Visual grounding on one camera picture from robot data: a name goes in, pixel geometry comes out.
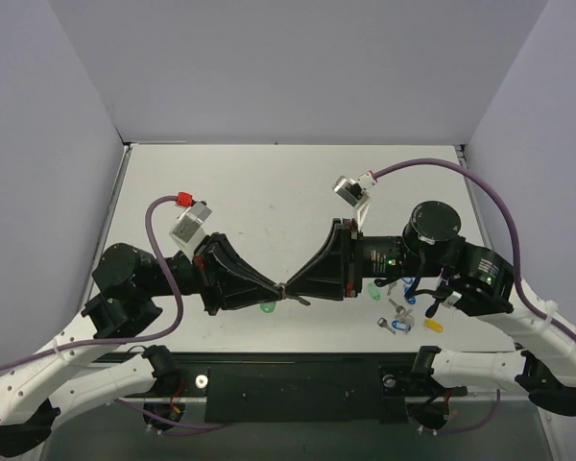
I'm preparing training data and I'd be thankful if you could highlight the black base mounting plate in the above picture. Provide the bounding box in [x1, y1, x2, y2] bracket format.
[119, 352, 469, 425]

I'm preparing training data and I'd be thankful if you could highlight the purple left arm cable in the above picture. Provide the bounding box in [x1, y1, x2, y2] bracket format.
[0, 191, 196, 378]

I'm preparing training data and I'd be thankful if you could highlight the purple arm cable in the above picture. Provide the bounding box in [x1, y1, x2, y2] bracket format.
[364, 158, 576, 347]
[0, 191, 196, 378]

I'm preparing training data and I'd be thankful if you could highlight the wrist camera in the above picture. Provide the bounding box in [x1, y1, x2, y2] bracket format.
[333, 171, 376, 230]
[169, 201, 212, 259]

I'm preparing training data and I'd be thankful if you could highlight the yellow key tag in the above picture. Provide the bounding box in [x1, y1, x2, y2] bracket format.
[423, 319, 444, 333]

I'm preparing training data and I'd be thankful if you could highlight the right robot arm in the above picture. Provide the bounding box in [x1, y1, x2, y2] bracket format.
[283, 202, 576, 417]

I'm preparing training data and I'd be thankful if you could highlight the blue tag key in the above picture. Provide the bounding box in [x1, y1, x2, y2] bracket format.
[376, 317, 413, 334]

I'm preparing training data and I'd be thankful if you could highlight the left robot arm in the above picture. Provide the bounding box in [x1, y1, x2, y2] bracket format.
[0, 233, 282, 458]

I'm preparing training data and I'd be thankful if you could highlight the metal keyring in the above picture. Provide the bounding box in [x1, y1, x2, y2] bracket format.
[276, 283, 288, 300]

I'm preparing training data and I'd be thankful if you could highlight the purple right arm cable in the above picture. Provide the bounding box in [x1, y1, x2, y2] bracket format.
[364, 158, 576, 347]

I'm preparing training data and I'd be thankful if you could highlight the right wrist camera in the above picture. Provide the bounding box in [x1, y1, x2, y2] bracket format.
[333, 171, 376, 230]

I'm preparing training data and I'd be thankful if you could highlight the silver key cluster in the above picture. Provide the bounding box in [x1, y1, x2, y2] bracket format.
[388, 298, 414, 323]

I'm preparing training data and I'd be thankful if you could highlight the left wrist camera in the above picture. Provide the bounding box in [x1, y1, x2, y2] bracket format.
[169, 201, 212, 259]

